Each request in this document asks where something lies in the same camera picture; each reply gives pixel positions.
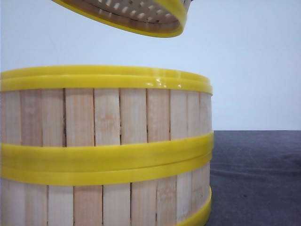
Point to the bamboo steamer basket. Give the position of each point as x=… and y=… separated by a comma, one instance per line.
x=154, y=18
x=68, y=187
x=101, y=118

